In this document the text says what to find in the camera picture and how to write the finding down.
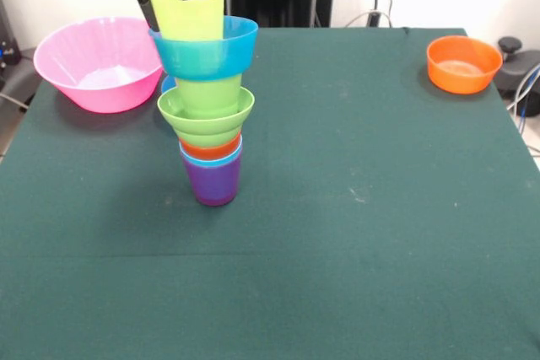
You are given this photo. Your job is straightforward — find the yellow-green cup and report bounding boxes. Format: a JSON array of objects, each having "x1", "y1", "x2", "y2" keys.
[{"x1": 150, "y1": 0, "x2": 226, "y2": 43}]

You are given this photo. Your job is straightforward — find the green bowl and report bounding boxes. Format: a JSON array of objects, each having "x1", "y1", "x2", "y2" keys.
[{"x1": 157, "y1": 86, "x2": 256, "y2": 148}]

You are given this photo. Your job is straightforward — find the orange cup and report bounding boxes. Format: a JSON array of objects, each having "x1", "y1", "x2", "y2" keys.
[{"x1": 180, "y1": 136, "x2": 244, "y2": 161}]

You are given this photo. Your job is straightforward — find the blue cup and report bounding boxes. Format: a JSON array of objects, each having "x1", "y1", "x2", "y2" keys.
[{"x1": 179, "y1": 142, "x2": 245, "y2": 168}]

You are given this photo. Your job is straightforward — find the purple cup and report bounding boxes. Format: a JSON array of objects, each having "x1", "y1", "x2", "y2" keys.
[{"x1": 181, "y1": 153, "x2": 244, "y2": 207}]

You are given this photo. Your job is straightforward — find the orange bowl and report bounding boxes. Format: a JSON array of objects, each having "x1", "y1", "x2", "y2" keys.
[{"x1": 425, "y1": 35, "x2": 504, "y2": 95}]

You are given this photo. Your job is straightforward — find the large pink bowl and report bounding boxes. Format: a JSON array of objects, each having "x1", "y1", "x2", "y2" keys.
[{"x1": 33, "y1": 16, "x2": 164, "y2": 115}]

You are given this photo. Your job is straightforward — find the black device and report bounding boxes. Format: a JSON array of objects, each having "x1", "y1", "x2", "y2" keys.
[{"x1": 0, "y1": 0, "x2": 22, "y2": 70}]

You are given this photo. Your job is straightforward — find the dark green table cloth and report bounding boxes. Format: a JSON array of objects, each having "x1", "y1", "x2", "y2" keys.
[{"x1": 0, "y1": 25, "x2": 540, "y2": 360}]

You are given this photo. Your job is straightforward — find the black office chair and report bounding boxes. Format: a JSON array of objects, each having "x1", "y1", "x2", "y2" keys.
[{"x1": 493, "y1": 36, "x2": 540, "y2": 104}]

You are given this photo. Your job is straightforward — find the grey cable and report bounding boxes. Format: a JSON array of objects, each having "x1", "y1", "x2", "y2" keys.
[{"x1": 0, "y1": 92, "x2": 30, "y2": 113}]

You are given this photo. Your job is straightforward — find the blue cable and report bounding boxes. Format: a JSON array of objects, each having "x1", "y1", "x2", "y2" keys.
[{"x1": 505, "y1": 62, "x2": 540, "y2": 125}]

